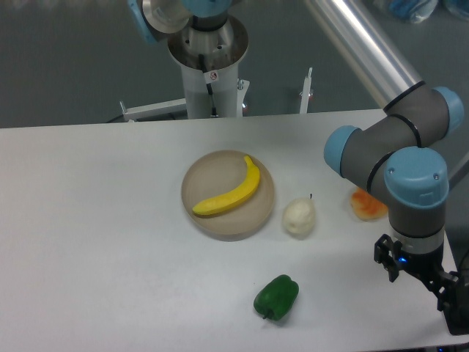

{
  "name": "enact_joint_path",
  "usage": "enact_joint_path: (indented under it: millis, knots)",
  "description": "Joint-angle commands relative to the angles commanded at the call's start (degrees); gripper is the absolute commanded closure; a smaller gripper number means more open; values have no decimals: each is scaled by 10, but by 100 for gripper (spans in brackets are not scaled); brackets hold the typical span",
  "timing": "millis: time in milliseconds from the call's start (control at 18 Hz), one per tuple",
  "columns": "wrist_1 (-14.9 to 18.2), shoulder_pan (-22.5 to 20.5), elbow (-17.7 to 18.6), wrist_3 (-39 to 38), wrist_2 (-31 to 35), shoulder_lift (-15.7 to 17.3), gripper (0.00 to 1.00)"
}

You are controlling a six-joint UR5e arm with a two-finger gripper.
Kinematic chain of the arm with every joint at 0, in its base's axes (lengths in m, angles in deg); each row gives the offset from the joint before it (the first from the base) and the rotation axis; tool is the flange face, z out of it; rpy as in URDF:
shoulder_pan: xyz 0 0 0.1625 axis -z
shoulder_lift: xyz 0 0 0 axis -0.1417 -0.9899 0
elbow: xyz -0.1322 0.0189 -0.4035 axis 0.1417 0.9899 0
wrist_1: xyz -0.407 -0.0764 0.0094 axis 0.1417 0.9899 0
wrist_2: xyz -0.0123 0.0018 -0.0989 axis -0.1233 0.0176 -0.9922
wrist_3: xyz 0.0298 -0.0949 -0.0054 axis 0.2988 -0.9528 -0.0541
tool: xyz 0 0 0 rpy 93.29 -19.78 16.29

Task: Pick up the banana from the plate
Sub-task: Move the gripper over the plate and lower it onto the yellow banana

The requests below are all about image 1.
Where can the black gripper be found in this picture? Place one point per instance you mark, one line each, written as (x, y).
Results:
(427, 267)

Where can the yellow banana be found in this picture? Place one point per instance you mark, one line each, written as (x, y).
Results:
(231, 199)

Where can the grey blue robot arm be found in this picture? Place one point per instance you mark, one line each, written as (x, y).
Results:
(393, 160)

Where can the beige round plate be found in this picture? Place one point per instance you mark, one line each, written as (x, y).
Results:
(217, 173)

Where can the black box at table edge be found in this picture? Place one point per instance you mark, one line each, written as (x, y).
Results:
(457, 316)

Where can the orange bread roll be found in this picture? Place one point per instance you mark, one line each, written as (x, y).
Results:
(366, 207)

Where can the grey table leg strut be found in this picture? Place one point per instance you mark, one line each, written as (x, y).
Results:
(459, 171)

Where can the white pear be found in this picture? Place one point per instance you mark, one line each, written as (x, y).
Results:
(299, 217)

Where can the green bell pepper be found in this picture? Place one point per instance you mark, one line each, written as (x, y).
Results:
(276, 299)

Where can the blue plastic bag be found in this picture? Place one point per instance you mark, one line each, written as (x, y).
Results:
(412, 11)

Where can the white right frame bracket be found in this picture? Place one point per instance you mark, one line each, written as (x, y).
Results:
(306, 92)

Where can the white frame bracket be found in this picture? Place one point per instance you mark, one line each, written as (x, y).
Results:
(152, 110)
(306, 92)

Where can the white left frame bracket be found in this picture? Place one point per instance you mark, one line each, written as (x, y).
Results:
(152, 110)

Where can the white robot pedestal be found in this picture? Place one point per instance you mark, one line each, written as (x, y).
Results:
(209, 63)

